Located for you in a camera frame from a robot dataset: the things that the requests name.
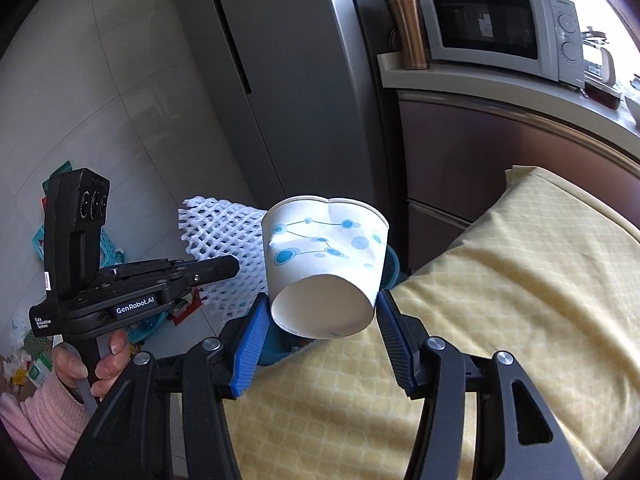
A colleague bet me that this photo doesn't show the dotted paper cup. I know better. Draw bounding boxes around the dotted paper cup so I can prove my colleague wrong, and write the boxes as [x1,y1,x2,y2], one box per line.
[262,195,390,309]

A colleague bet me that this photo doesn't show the grey refrigerator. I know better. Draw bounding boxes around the grey refrigerator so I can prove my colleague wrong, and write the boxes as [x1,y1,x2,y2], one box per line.
[176,0,390,212]

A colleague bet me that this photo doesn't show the blue trash bin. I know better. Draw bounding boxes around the blue trash bin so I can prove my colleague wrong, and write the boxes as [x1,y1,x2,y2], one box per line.
[258,247,404,366]

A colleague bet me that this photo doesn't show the kitchen counter with cabinets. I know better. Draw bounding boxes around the kitchen counter with cabinets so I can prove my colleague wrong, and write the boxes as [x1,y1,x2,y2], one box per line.
[378,53,639,271]

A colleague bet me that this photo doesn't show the copper thermos tumbler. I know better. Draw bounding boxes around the copper thermos tumbler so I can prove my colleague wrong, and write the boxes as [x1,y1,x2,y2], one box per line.
[384,0,431,70]

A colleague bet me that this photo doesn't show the glass electric kettle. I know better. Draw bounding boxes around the glass electric kettle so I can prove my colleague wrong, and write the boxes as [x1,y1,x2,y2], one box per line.
[582,26,616,87]

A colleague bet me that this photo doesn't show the turquoise plastic basket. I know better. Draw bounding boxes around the turquoise plastic basket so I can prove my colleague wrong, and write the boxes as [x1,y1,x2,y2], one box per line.
[31,224,170,346]

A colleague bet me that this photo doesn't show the white microwave oven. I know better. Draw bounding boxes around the white microwave oven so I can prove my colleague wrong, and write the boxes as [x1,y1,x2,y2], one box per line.
[420,0,585,89]

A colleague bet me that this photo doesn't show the yellow patterned tablecloth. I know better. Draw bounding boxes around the yellow patterned tablecloth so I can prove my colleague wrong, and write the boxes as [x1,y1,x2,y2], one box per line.
[224,167,639,479]

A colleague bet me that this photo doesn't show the white foam net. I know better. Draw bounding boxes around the white foam net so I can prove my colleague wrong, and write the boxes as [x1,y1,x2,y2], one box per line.
[178,196,268,333]

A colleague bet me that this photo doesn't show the white ceramic bowl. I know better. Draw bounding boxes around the white ceramic bowl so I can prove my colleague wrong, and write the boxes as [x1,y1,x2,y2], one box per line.
[625,96,640,127]

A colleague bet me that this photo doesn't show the person's left hand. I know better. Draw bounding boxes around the person's left hand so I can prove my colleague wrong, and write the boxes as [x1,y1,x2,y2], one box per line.
[52,328,130,400]

